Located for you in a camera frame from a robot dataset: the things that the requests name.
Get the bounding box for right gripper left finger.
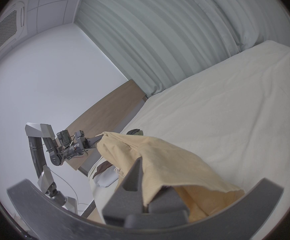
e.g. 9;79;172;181
102;157;149;224

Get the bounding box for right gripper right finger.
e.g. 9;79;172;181
149;186;191;219

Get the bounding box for beige shorts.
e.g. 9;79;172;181
96;131;245;223

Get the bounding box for bed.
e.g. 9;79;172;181
57;40;290;226

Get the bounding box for brown garment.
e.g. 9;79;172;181
95;160;113;179

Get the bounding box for white garment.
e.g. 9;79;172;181
96;166;121;187

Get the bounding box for pale grey-green curtain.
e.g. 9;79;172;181
187;0;290;53
74;0;238;97

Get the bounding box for white ceiling air vent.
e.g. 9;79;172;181
0;0;31;57

